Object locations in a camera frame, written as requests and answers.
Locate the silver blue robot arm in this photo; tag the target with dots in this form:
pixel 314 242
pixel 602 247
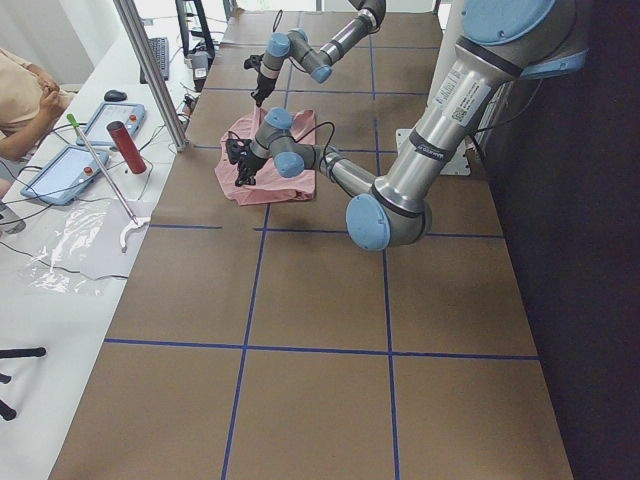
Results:
pixel 318 64
pixel 499 42

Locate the black power adapter box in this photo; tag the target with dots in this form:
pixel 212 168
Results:
pixel 200 65

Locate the black monitor stand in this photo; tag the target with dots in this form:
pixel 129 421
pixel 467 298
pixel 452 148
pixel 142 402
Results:
pixel 195 34

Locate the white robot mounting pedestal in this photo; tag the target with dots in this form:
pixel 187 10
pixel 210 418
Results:
pixel 435 137

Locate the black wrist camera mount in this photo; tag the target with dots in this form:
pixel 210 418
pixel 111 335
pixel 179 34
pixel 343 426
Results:
pixel 253 62
pixel 237 149

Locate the aluminium frame post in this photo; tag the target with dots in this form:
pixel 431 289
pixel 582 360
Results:
pixel 139 40

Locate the seated person beige shirt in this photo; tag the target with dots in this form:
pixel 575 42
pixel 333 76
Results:
pixel 31 103

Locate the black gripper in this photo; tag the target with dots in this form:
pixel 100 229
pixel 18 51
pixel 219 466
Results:
pixel 262 85
pixel 245 163

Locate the red cylindrical bottle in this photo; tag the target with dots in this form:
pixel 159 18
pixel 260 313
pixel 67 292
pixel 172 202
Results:
pixel 125 145

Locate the near blue teach pendant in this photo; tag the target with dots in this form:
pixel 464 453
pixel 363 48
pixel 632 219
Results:
pixel 61 180

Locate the clear plastic bag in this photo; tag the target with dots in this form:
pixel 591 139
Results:
pixel 74 258

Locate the black tripod legs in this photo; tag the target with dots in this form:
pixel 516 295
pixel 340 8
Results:
pixel 8 413

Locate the black keyboard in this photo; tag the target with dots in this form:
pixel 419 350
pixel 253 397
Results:
pixel 159 47

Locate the black computer mouse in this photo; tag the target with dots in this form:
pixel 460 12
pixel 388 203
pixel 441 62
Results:
pixel 115 96

